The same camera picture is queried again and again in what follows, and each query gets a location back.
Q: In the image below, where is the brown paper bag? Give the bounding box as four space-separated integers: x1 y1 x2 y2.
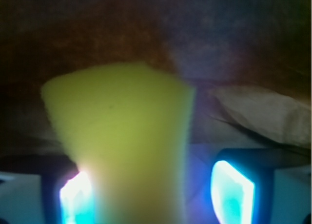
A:
0 0 312 156

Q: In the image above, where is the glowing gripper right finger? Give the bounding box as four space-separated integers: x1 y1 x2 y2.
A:
192 148 278 224

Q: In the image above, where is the yellow green sponge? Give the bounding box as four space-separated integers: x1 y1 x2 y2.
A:
41 62 195 224

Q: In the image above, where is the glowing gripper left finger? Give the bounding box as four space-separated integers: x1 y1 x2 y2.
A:
40 158 98 224

